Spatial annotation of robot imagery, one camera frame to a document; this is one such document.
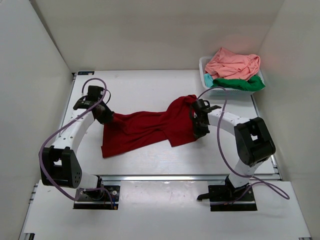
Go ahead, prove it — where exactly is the red t-shirt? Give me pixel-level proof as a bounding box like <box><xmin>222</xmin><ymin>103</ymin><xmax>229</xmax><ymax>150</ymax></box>
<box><xmin>101</xmin><ymin>94</ymin><xmax>197</xmax><ymax>158</ymax></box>

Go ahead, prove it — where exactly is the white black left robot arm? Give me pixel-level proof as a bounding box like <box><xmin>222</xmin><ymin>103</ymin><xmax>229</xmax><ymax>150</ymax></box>
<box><xmin>39</xmin><ymin>85</ymin><xmax>114</xmax><ymax>201</ymax></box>

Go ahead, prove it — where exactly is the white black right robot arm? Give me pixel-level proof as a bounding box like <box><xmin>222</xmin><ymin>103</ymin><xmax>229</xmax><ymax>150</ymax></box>
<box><xmin>189</xmin><ymin>99</ymin><xmax>276</xmax><ymax>204</ymax></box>

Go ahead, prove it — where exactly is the teal t-shirt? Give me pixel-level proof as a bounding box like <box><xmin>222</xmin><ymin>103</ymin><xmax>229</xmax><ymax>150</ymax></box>
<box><xmin>203</xmin><ymin>73</ymin><xmax>214</xmax><ymax>88</ymax></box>

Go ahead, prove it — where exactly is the blue white label sticker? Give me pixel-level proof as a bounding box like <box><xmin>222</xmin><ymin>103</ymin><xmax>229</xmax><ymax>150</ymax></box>
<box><xmin>77</xmin><ymin>71</ymin><xmax>95</xmax><ymax>76</ymax></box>

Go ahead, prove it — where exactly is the white plastic laundry basket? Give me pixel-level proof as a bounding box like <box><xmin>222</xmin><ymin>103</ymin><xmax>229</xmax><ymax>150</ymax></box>
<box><xmin>198</xmin><ymin>56</ymin><xmax>265</xmax><ymax>96</ymax></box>

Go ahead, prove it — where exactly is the pink t-shirt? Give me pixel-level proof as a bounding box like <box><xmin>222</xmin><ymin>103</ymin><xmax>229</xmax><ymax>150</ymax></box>
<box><xmin>204</xmin><ymin>47</ymin><xmax>261</xmax><ymax>81</ymax></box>

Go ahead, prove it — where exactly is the green t-shirt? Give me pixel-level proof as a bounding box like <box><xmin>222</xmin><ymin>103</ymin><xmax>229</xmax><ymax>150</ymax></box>
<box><xmin>212</xmin><ymin>75</ymin><xmax>266</xmax><ymax>92</ymax></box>

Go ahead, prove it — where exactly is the aluminium rail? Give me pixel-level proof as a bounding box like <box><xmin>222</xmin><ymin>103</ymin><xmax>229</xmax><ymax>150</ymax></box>
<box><xmin>97</xmin><ymin>173</ymin><xmax>278</xmax><ymax>183</ymax></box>

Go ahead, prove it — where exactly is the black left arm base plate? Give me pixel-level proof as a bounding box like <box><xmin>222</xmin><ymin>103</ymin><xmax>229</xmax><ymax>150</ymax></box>
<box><xmin>73</xmin><ymin>181</ymin><xmax>121</xmax><ymax>211</ymax></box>

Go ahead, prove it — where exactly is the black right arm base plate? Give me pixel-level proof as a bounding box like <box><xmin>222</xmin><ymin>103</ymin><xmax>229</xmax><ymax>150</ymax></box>
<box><xmin>197</xmin><ymin>185</ymin><xmax>258</xmax><ymax>212</ymax></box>

